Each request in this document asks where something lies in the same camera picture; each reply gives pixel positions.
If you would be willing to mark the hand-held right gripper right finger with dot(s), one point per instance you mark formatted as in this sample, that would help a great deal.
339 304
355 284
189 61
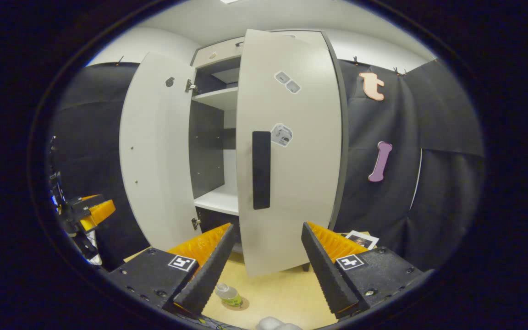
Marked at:
328 275

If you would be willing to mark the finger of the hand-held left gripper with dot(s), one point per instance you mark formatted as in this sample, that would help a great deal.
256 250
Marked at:
99 213
85 201

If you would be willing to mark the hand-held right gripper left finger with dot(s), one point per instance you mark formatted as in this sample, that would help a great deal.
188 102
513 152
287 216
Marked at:
209 275

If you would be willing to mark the green label plastic bottle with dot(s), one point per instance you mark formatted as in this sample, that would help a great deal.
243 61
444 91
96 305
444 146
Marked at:
228 294

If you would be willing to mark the white cabinet door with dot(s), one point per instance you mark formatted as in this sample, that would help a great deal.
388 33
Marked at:
310 174
158 151

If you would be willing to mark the black backdrop cloth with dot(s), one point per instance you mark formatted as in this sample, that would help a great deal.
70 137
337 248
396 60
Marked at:
442 206

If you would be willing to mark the white book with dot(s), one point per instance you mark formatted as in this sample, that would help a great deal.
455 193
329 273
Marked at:
362 239

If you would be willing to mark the white cabinet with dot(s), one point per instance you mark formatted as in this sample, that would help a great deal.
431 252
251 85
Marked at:
213 199

